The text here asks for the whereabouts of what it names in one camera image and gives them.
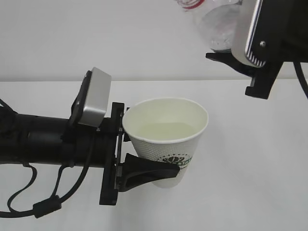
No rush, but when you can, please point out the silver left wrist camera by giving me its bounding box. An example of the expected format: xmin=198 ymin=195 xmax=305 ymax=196
xmin=68 ymin=67 xmax=112 ymax=128

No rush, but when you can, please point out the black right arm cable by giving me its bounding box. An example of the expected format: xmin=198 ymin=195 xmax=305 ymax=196
xmin=293 ymin=61 xmax=308 ymax=101

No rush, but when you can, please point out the white paper coffee cup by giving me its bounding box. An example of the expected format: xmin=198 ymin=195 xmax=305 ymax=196
xmin=122 ymin=97 xmax=209 ymax=189

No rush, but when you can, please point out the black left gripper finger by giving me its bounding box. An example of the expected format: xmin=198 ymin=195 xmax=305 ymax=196
xmin=121 ymin=106 xmax=132 ymax=142
xmin=117 ymin=153 xmax=180 ymax=192

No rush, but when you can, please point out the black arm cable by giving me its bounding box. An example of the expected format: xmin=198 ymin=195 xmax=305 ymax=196
xmin=0 ymin=98 xmax=94 ymax=219
xmin=293 ymin=61 xmax=308 ymax=101

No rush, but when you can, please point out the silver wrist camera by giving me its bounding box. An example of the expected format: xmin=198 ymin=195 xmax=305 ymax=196
xmin=231 ymin=0 xmax=265 ymax=68
xmin=68 ymin=67 xmax=112 ymax=128

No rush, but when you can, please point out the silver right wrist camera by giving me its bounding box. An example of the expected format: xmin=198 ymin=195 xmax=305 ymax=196
xmin=231 ymin=0 xmax=265 ymax=68

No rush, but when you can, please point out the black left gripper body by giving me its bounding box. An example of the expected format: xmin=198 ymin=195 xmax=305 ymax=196
xmin=98 ymin=102 xmax=125 ymax=205

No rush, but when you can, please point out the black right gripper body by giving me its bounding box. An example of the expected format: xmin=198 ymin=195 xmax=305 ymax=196
xmin=245 ymin=0 xmax=308 ymax=99

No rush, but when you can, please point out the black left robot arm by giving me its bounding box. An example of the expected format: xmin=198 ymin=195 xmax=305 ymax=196
xmin=0 ymin=103 xmax=180 ymax=205

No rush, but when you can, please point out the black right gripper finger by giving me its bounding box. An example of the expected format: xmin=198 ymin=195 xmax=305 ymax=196
xmin=205 ymin=52 xmax=257 ymax=77

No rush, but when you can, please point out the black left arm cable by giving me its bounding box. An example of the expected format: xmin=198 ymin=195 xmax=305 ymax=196
xmin=0 ymin=98 xmax=94 ymax=219

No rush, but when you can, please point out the clear plastic water bottle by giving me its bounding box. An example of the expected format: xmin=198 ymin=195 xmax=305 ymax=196
xmin=177 ymin=0 xmax=243 ymax=53

